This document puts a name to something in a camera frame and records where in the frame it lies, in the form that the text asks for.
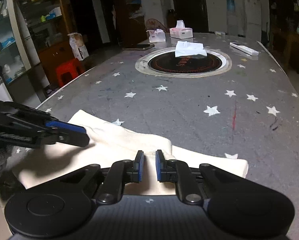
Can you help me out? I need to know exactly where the white paper bag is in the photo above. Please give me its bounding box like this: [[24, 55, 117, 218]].
[[68, 33, 89, 61]]

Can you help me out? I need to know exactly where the white remote control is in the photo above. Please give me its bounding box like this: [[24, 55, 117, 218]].
[[230, 42, 259, 56]]

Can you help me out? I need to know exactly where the black smartphone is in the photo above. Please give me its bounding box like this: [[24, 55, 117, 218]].
[[122, 43, 154, 51]]

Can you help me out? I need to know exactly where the glass display cabinet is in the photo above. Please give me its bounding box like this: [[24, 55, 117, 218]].
[[0, 0, 73, 100]]

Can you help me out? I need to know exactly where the round black induction hob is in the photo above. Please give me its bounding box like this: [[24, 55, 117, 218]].
[[135, 47, 232, 78]]

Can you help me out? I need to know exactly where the crumpled white tissue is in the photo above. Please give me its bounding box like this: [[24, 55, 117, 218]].
[[174, 41, 207, 57]]

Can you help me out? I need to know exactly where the white refrigerator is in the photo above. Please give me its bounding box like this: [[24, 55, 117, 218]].
[[244, 0, 262, 41]]

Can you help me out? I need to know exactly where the grey star-patterned table mat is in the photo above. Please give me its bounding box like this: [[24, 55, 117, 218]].
[[40, 34, 299, 239]]

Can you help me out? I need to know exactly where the pink tissue box right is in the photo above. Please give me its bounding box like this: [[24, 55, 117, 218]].
[[169, 20, 193, 40]]

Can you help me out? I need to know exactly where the pink tissue box left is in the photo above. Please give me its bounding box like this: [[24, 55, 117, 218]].
[[147, 29, 166, 43]]

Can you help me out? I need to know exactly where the water dispenser with bottle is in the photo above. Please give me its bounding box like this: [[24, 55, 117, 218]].
[[226, 0, 238, 36]]

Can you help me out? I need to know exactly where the small green white packet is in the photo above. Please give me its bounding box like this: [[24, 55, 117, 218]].
[[214, 31, 225, 36]]

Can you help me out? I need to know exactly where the pink tissue box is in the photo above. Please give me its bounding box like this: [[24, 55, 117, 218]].
[[169, 20, 193, 40], [147, 29, 166, 43]]

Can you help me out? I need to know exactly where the cream fleece garment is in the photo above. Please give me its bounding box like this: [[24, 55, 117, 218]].
[[12, 110, 248, 196]]

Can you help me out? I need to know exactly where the red plastic stool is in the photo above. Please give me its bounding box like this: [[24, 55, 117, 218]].
[[56, 58, 86, 87]]

